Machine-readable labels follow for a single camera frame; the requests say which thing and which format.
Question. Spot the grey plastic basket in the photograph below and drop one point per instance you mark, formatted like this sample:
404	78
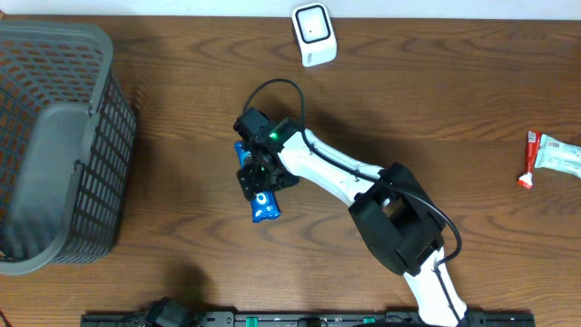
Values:
67	138

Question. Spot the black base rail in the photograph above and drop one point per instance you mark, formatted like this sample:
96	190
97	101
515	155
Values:
231	319

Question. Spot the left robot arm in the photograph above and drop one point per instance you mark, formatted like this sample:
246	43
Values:
169	313

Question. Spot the blue Oreo cookie pack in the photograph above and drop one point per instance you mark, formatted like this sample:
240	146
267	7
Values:
264	206

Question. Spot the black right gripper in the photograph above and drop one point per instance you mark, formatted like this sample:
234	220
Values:
250	183

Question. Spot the red coffee stick sachet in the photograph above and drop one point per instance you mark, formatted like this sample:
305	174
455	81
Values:
533	143

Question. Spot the white green wipes pack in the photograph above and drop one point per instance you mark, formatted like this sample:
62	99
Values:
558	156

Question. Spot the white barcode scanner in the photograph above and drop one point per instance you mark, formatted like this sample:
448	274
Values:
314	33

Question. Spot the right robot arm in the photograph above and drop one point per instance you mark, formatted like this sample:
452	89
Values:
400	225

